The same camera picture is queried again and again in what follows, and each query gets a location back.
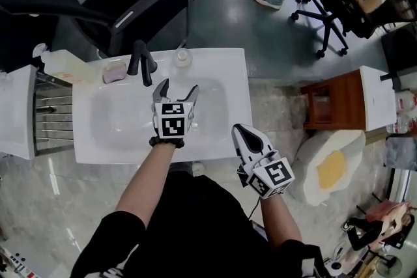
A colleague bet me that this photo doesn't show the pink soap bar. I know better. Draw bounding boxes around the pink soap bar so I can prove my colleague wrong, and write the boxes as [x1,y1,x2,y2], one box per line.
[101,60,128,85]

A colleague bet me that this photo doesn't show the person's black clothing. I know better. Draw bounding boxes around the person's black clothing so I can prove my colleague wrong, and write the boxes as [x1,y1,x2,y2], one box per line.
[69,170,328,278]

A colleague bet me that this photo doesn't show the person's right forearm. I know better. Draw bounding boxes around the person's right forearm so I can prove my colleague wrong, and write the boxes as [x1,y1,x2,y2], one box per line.
[259,194,303,252]

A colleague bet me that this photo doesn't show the person's shoe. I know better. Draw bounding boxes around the person's shoe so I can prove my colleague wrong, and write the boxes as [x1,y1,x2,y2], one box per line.
[191,161,206,177]

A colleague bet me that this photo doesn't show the large white plastic jug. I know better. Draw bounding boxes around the large white plastic jug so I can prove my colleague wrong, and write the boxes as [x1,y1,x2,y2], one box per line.
[33,43,96,86]

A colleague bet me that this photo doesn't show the clear plastic bottles with red labels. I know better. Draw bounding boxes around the clear plastic bottles with red labels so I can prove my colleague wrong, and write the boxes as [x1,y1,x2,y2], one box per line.
[386,90,417,135]

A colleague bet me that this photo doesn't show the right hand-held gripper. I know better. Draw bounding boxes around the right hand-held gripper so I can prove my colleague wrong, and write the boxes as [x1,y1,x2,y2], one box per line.
[231,123,296,201]

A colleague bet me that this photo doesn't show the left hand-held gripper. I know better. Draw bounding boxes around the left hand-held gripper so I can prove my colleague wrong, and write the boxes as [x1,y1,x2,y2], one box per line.
[151,77,200,139]

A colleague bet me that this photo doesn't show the small desk fan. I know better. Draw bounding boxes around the small desk fan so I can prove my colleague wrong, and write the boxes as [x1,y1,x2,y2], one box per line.
[373,253,404,278]

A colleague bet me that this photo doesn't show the white sink counter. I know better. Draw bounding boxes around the white sink counter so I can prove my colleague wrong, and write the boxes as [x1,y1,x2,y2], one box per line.
[72,48,254,165]

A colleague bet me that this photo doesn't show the white cabinet top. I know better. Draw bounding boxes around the white cabinet top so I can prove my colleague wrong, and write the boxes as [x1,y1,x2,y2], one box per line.
[359,65,397,132]

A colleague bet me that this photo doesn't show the black beaded bracelet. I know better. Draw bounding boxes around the black beaded bracelet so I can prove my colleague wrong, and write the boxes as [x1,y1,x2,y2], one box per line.
[149,135,186,150]

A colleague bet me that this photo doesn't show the clear bottle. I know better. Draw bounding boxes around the clear bottle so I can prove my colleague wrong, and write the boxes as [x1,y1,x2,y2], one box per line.
[171,47,194,76]

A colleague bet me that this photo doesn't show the thin cable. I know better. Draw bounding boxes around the thin cable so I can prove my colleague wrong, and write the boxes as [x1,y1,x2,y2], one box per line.
[246,196,262,223]

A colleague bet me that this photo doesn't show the person's left forearm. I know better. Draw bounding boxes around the person's left forearm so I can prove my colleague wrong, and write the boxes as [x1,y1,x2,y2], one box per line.
[115,139,187,232]

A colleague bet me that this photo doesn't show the metal wire rack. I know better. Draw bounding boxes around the metal wire rack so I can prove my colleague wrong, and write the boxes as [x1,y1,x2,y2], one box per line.
[32,71,76,158]

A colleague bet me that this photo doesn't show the fried egg shaped cushion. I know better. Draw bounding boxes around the fried egg shaped cushion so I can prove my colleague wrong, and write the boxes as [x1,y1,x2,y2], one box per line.
[285,128,367,207]

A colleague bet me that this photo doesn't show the black faucet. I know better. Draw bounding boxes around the black faucet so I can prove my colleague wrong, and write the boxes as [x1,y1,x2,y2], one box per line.
[126,39,159,87]

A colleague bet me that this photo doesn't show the white side cabinet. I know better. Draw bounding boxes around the white side cabinet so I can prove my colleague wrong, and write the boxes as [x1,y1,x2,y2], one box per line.
[0,64,37,161]

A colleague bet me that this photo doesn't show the black office chair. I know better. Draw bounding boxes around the black office chair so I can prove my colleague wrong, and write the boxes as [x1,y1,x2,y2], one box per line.
[0,0,200,73]

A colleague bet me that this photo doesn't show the brown wooden cabinet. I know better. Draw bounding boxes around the brown wooden cabinet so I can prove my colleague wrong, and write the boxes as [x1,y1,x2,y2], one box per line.
[300,69,367,132]

